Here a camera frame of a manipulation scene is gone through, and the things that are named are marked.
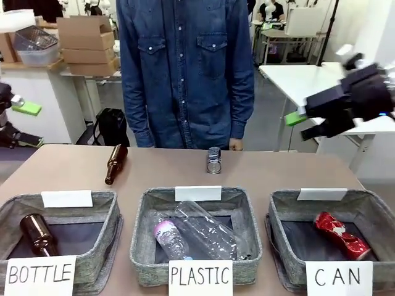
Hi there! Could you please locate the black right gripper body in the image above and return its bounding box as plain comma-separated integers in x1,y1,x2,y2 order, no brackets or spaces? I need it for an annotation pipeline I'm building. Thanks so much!
339,64,395,121

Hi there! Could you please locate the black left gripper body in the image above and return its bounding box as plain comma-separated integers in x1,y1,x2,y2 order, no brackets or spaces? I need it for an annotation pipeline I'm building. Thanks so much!
0,81,14,109

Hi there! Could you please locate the brown glass bottle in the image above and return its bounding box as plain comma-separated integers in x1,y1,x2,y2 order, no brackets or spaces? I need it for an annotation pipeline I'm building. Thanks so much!
104,144,129,186
19,213,59,257

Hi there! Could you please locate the crushed red can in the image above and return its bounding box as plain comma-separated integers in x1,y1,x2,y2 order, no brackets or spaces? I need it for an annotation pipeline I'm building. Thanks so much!
314,211,372,261

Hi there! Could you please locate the large clear plastic bottle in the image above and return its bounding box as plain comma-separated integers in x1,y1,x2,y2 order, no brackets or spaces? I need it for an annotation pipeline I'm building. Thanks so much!
174,200,244,261

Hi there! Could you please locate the small purple-labelled plastic bottle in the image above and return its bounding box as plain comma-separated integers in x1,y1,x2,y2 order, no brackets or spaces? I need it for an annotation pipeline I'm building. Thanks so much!
153,219,194,260

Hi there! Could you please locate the person's right denim forearm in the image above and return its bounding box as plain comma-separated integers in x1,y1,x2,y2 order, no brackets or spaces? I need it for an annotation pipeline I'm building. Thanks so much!
122,89,155,148

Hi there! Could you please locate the person's left denim forearm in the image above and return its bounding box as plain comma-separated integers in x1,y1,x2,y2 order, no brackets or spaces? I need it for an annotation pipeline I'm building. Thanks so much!
228,86,256,142

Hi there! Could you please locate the white blank card on can basket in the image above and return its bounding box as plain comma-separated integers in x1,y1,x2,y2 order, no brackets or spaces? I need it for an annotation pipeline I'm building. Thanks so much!
296,187,349,202

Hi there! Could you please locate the white blank card on bottle basket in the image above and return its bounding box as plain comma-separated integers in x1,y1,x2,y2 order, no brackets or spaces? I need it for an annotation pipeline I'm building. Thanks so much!
41,190,93,208

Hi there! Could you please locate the grey felt can basket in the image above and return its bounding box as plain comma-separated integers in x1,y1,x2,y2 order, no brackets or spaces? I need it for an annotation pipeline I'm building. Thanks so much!
264,188,395,294

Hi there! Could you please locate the grey felt bottle basket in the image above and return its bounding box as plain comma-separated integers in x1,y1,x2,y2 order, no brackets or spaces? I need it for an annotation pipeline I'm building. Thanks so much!
0,190,124,296

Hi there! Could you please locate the crushed silver black can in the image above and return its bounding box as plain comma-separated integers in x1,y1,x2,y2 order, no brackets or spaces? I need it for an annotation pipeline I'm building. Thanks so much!
206,147,223,175

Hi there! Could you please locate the white label lettered can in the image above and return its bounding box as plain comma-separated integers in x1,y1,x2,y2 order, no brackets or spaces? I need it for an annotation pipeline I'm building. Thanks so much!
305,260,374,296

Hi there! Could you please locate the grey felt plastic basket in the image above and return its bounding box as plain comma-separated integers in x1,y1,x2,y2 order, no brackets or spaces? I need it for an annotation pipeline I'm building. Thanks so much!
129,186,263,287

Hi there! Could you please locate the white cabinet with wooden top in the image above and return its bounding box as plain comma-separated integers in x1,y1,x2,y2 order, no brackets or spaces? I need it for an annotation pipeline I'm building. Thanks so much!
0,58,88,145

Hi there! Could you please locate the white side table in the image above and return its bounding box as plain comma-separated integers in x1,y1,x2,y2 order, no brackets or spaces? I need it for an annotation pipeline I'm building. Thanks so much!
258,62,395,174

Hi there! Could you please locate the small brown cardboard box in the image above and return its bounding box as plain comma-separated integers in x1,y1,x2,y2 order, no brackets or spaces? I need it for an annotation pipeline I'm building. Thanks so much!
0,31,19,64

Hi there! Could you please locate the grey plastic storage bin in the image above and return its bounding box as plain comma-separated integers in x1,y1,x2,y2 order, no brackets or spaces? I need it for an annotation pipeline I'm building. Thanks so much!
18,46,60,67

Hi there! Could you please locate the clear plastic storage bin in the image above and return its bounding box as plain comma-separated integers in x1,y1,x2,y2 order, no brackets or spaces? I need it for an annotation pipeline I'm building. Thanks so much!
13,25,59,52

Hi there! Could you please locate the white background desk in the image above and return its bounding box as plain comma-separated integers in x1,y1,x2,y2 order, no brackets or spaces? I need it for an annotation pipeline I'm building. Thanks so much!
260,29,328,65

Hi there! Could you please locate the black tripod pole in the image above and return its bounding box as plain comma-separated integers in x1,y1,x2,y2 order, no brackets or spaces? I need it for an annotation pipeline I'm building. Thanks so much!
315,0,341,67

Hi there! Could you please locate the flat brown cardboard box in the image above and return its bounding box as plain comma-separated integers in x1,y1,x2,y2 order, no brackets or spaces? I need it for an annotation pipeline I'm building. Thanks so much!
66,57,120,76
61,47,117,65

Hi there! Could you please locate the white foam block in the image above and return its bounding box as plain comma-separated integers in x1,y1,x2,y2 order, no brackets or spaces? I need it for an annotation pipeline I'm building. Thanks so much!
0,9,36,33

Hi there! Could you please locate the black backpack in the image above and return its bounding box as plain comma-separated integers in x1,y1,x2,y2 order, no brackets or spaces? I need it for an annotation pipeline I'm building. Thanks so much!
91,107,131,147

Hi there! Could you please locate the white board panel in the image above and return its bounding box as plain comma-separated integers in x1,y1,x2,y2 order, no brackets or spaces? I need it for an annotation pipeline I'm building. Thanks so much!
285,6,330,36

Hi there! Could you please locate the open brown cardboard box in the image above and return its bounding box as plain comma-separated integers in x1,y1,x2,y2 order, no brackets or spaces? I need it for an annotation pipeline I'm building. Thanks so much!
56,15,115,51

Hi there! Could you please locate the seated person in background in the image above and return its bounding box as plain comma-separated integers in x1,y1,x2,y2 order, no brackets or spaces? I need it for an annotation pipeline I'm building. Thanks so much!
258,0,286,25

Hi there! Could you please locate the white label lettered bottle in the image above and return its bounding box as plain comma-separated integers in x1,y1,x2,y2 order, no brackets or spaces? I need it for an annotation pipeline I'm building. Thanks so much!
5,255,77,296

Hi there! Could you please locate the person in denim shirt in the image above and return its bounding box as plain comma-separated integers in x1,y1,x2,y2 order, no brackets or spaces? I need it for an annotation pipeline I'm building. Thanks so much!
116,0,256,150

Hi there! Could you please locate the white label lettered plastic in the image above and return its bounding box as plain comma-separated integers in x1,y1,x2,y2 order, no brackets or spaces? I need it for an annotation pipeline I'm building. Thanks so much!
168,260,234,296

